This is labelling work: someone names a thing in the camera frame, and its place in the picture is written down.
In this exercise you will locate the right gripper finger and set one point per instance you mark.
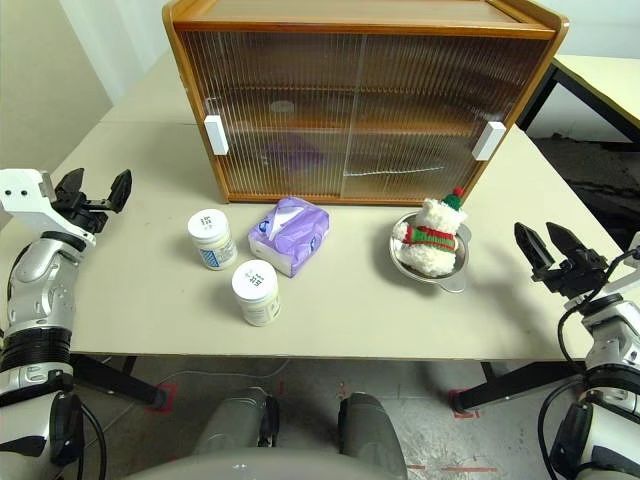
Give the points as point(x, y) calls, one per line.
point(535, 247)
point(572, 245)

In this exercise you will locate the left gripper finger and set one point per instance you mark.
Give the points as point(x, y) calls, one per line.
point(120, 192)
point(72, 185)

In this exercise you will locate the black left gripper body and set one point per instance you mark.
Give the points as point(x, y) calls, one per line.
point(82, 212)

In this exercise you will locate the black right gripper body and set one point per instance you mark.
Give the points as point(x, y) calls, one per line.
point(577, 277)

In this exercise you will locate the white lidded bottle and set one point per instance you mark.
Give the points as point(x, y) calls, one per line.
point(256, 295)
point(212, 240)

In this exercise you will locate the white plush toy with scarf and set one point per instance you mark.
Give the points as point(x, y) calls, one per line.
point(431, 240)

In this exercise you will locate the purple tissue pack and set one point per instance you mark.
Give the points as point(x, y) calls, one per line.
point(295, 235)

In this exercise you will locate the ribbed clear sliding door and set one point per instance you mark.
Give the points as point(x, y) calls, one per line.
point(440, 90)
point(280, 75)

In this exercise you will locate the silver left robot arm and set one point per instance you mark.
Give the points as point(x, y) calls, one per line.
point(37, 280)

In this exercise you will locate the wooden cabinet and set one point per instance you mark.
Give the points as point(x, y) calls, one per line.
point(350, 12)

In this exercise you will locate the black table leg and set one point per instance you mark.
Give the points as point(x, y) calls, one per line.
point(515, 385)
point(120, 382)

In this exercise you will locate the beige side table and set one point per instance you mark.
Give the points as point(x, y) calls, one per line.
point(605, 80)

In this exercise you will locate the grey right robot leg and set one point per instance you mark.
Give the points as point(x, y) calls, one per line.
point(370, 430)

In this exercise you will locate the grey robot leg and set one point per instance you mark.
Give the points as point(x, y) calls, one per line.
point(235, 420)
point(370, 430)

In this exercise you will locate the grey left robot leg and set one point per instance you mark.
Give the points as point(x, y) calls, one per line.
point(235, 420)

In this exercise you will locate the grey robot torso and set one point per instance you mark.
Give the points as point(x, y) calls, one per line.
point(240, 467)

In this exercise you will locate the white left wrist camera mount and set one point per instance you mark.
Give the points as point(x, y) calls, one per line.
point(25, 197)

